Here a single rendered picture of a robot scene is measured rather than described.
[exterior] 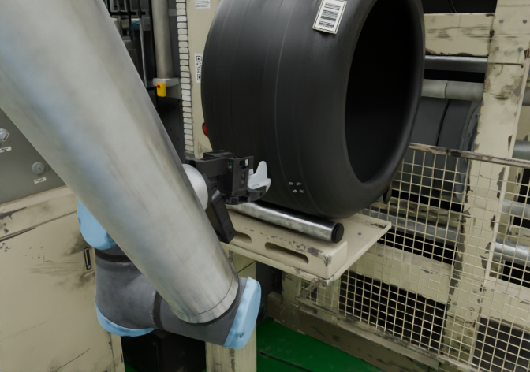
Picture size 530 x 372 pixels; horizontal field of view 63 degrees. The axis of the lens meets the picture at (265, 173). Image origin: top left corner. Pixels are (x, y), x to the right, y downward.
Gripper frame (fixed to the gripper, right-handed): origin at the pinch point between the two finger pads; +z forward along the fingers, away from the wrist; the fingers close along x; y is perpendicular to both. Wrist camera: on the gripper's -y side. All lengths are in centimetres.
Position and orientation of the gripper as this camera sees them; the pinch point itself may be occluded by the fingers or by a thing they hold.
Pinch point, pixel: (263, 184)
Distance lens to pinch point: 84.8
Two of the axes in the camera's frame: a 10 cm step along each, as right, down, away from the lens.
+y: 0.8, -9.7, -2.3
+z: 5.9, -1.4, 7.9
